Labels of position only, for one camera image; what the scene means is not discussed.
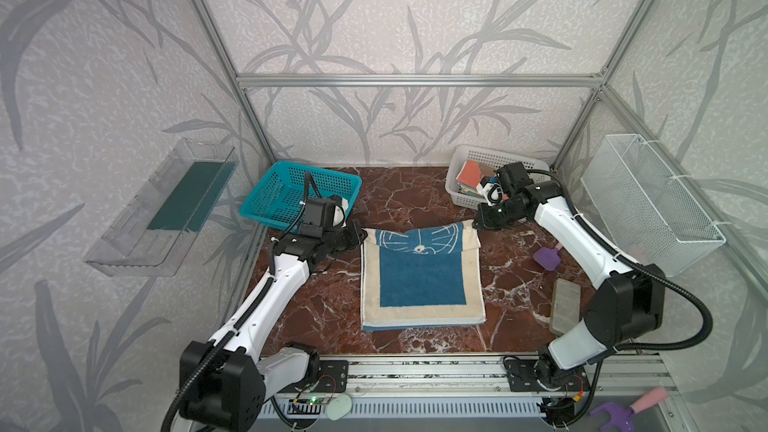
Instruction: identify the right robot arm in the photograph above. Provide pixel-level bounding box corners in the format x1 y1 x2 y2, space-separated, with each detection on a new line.
473 162 714 380

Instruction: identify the grey rectangular block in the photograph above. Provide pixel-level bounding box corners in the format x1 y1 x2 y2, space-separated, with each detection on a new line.
549 279 581 336

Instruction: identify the white plastic basket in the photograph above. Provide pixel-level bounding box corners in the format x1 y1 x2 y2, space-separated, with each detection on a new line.
445 145 549 210

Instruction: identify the teal plastic basket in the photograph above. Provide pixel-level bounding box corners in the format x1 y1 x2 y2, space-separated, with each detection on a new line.
240 161 363 230

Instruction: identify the pale green oval pad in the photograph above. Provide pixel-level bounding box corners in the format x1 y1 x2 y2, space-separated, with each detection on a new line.
325 394 353 421

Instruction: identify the clear acrylic wall shelf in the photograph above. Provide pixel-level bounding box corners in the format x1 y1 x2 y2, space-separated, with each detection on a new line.
84 139 238 278

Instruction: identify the brown red bear towel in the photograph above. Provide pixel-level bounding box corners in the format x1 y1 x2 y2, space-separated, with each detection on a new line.
456 160 496 192

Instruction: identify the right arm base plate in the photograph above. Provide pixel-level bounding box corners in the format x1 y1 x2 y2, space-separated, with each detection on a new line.
502 355 591 395

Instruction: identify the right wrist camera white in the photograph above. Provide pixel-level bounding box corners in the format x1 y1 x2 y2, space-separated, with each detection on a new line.
476 177 505 206

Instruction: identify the white wire mesh basket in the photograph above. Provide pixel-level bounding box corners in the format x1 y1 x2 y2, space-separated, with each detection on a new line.
581 134 726 277

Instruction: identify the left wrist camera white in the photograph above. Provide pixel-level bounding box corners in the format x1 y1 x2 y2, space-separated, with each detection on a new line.
330 195 349 227

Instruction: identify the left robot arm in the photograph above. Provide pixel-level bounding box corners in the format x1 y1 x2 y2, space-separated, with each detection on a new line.
160 162 367 431

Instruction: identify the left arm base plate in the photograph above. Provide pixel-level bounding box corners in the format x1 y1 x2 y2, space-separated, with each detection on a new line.
287 359 350 394

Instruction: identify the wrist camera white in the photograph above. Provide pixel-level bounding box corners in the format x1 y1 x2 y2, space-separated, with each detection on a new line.
330 195 349 227
476 177 505 206

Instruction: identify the blue cream Doraemon towel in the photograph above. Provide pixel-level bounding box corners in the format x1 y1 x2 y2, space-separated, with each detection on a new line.
360 220 486 331

